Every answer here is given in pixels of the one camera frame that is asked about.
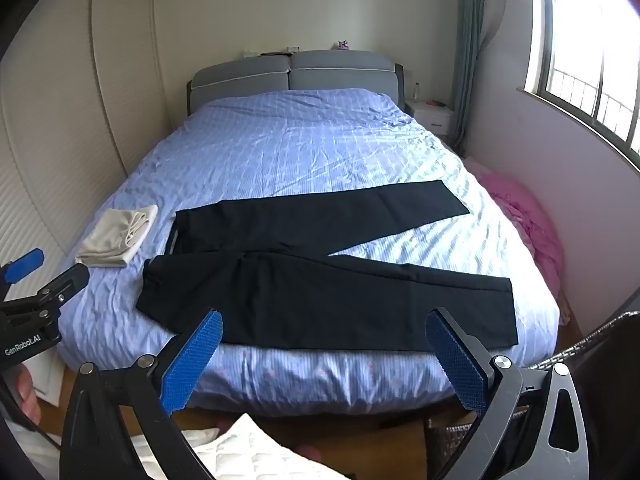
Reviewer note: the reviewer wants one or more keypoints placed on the folded beige cloth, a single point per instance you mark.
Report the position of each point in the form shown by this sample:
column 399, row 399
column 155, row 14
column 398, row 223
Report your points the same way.
column 117, row 235

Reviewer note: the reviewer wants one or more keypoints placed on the green curtain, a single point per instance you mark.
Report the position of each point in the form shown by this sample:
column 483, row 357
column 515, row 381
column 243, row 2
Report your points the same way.
column 469, row 45

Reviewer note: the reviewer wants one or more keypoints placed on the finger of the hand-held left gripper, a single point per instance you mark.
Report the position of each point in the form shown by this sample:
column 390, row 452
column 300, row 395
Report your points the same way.
column 67, row 280
column 24, row 265

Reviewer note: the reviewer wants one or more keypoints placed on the grey padded headboard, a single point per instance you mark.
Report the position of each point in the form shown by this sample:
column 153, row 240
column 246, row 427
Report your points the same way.
column 300, row 72

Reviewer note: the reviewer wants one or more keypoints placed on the white wardrobe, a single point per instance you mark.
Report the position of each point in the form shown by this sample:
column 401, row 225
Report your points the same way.
column 60, row 110

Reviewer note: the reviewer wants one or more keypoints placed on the person's left hand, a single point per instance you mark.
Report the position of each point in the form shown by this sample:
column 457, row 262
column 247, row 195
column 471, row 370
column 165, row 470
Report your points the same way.
column 27, row 392

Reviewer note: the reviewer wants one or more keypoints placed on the bed with blue striped sheet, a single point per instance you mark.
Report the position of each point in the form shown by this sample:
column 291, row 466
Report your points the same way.
column 310, row 155

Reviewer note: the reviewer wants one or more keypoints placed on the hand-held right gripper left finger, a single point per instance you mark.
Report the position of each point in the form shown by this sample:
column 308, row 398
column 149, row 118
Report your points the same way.
column 192, row 355

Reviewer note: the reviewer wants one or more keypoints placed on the white quilted cloth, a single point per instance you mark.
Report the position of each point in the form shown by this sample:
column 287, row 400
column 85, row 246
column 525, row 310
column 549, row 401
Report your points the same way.
column 250, row 452

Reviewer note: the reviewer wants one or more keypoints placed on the window with metal bars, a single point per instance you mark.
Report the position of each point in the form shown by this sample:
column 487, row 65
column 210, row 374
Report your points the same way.
column 590, row 45

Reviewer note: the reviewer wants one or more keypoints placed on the black pants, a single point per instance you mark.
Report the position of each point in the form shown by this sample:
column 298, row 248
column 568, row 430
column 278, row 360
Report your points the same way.
column 310, row 285

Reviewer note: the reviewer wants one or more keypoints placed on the small purple toy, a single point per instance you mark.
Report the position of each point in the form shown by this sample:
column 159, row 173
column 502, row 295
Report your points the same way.
column 343, row 45

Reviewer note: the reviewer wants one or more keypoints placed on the white nightstand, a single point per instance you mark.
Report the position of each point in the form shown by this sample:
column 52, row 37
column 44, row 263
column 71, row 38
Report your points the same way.
column 432, row 115

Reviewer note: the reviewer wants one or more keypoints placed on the pink blanket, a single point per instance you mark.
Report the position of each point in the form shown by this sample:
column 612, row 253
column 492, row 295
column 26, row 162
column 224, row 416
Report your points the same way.
column 525, row 225

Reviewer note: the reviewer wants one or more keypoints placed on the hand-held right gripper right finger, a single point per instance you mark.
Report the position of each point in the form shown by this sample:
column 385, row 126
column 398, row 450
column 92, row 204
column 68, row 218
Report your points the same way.
column 457, row 360

